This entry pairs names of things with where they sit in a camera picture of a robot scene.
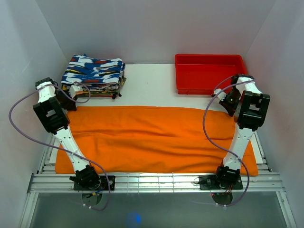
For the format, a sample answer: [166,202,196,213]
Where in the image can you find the red plastic tray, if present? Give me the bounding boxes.
[175,54,247,95]

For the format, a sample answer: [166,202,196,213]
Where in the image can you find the blue patterned folded trousers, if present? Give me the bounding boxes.
[61,55,125,85]

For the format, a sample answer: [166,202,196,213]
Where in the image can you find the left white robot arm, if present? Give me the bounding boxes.
[33,77,101,190]

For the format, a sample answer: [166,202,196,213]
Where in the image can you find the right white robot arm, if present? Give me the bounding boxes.
[214,74,270,189]

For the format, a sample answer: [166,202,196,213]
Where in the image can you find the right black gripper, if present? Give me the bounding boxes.
[218,87,241,117]

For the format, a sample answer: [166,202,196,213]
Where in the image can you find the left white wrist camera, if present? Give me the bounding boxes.
[68,85,83,98]

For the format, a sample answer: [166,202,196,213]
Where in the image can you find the orange trousers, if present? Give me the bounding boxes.
[55,105,259,177]

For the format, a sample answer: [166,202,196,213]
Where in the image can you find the aluminium frame rails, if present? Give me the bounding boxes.
[21,133,296,228]

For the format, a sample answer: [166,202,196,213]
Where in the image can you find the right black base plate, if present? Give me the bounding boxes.
[198,174,243,190]

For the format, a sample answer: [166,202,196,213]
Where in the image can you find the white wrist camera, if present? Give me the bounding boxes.
[211,88,227,101]
[68,85,83,98]

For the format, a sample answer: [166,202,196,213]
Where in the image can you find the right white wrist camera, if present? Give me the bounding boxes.
[211,88,227,101]

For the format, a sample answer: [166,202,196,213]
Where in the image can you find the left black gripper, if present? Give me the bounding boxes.
[54,90,77,112]

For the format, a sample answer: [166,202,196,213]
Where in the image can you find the stack of folded clothes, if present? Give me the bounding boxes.
[61,76,126,99]

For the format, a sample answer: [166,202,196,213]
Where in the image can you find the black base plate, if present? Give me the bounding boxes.
[73,175,116,191]
[198,174,243,190]

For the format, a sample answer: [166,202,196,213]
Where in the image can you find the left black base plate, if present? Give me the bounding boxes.
[73,175,116,191]

